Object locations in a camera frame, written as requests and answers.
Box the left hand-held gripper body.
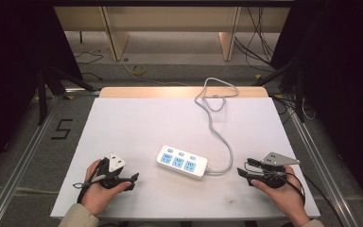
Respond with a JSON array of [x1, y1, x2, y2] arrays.
[[96, 152, 128, 190]]

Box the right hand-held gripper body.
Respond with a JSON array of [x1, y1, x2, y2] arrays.
[[249, 151, 301, 189]]

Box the person's left hand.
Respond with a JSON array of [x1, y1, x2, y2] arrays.
[[80, 159, 133, 218]]

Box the person's right hand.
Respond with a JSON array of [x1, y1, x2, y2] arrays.
[[251, 172, 310, 227]]

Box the white power strip blue sockets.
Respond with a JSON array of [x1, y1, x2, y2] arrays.
[[155, 144, 209, 181]]

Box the black metal stand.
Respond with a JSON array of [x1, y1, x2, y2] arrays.
[[35, 65, 96, 127], [252, 60, 306, 123]]

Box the yellow tape roll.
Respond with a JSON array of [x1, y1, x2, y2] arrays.
[[130, 64, 147, 77]]

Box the wooden shelf unit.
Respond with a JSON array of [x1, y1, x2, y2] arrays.
[[54, 6, 291, 62]]

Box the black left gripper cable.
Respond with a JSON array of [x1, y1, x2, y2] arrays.
[[72, 158, 109, 204]]

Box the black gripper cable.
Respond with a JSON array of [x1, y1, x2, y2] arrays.
[[284, 171, 345, 227], [72, 158, 109, 204]]

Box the aluminium floor rail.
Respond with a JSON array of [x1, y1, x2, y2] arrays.
[[287, 107, 360, 227], [0, 105, 57, 227]]

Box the grey power strip cable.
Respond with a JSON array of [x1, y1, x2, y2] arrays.
[[194, 77, 240, 176]]

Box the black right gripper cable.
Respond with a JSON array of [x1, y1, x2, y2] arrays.
[[284, 171, 345, 227]]

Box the thin black floor cable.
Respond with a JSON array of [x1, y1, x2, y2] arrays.
[[74, 50, 105, 81]]

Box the bundle of black floor cables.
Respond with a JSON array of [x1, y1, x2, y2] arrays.
[[233, 7, 277, 72]]

